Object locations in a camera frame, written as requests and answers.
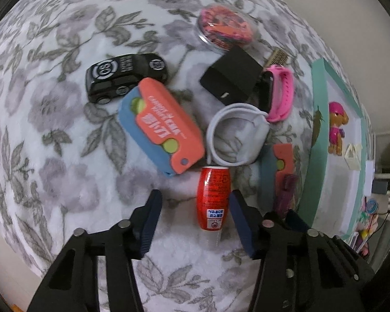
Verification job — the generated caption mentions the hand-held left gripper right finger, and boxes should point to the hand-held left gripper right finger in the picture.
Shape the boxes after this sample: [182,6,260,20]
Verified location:
[229,189,361,312]

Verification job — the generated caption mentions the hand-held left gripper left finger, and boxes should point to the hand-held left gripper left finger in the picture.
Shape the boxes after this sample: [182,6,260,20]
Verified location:
[28,189,163,312]

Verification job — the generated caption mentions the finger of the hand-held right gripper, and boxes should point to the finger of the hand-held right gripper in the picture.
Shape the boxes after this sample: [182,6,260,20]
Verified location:
[286,210,376,312]

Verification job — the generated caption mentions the red bottle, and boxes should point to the red bottle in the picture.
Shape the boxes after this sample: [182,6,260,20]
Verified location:
[197,166,231,248]

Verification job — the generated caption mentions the small orange and blue box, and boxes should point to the small orange and blue box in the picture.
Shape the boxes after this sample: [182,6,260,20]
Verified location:
[258,143,295,213]

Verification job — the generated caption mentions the teal cardboard box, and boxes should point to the teal cardboard box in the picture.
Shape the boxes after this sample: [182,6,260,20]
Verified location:
[296,59,373,239]

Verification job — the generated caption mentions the white cable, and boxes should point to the white cable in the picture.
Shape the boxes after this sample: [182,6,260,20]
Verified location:
[205,103,270,167]

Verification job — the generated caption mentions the large orange and blue box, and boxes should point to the large orange and blue box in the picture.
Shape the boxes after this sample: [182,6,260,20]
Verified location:
[118,77,205,179]

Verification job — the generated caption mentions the black toy car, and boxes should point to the black toy car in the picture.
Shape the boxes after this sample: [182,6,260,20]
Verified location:
[85,53,170,105]

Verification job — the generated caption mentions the purple hair clip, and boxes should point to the purple hair clip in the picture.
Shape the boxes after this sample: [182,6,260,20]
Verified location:
[275,174,298,218]

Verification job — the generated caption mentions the pile of colourful toys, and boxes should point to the pile of colourful toys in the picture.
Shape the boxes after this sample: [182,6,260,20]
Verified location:
[357,197,382,257]

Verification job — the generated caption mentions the white plug device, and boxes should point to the white plug device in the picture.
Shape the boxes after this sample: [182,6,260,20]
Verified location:
[365,160,375,196]

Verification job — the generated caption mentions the pink dog toy figure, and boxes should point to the pink dog toy figure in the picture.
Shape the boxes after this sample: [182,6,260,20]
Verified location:
[328,102,349,156]

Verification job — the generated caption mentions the white shelf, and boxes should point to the white shelf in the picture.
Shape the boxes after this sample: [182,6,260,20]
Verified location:
[366,133,390,225]

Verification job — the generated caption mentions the pink watch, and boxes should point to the pink watch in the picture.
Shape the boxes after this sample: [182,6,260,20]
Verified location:
[258,64,295,123]

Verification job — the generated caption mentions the black charger adapter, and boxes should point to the black charger adapter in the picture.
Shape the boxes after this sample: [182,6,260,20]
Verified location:
[200,46,264,107]

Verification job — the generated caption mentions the round clear case pink contents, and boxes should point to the round clear case pink contents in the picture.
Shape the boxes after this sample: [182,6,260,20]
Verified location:
[195,4,259,54]

